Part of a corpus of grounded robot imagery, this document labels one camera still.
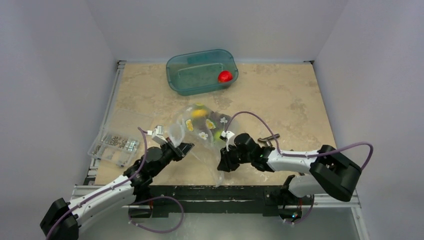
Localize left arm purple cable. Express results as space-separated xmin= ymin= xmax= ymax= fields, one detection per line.
xmin=44 ymin=126 xmax=157 ymax=240

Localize dark red fake grapes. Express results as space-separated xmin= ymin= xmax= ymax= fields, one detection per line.
xmin=208 ymin=111 xmax=231 ymax=127

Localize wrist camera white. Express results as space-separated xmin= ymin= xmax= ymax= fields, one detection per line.
xmin=151 ymin=125 xmax=169 ymax=146
xmin=219 ymin=130 xmax=235 ymax=152

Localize clear plastic bag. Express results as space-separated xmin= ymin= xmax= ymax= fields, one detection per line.
xmin=167 ymin=103 xmax=231 ymax=186

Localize red fake apple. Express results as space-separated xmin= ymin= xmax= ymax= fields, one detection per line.
xmin=217 ymin=70 xmax=233 ymax=83

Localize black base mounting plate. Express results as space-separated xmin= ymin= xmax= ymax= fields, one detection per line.
xmin=128 ymin=185 xmax=313 ymax=219

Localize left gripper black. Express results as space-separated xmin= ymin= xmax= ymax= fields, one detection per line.
xmin=150 ymin=136 xmax=193 ymax=177

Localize green fake pear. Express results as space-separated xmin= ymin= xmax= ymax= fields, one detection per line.
xmin=213 ymin=129 xmax=223 ymax=141

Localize yellow fake banana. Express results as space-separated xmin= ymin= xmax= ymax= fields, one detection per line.
xmin=191 ymin=108 xmax=209 ymax=119

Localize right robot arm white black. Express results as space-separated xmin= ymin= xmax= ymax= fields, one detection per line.
xmin=217 ymin=131 xmax=362 ymax=204

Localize dark metal clamp tool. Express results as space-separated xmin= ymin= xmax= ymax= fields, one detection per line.
xmin=257 ymin=133 xmax=280 ymax=147

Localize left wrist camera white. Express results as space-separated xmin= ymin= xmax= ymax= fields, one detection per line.
xmin=151 ymin=125 xmax=169 ymax=146

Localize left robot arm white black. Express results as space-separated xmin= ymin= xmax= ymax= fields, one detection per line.
xmin=39 ymin=141 xmax=195 ymax=240

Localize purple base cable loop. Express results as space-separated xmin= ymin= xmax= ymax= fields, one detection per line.
xmin=127 ymin=196 xmax=185 ymax=233

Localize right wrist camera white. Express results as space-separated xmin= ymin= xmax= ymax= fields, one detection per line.
xmin=219 ymin=130 xmax=235 ymax=152

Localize clear plastic screw box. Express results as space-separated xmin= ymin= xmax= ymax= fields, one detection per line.
xmin=87 ymin=108 xmax=153 ymax=167

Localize teal plastic bin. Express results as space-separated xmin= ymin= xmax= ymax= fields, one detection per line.
xmin=165 ymin=49 xmax=239 ymax=96

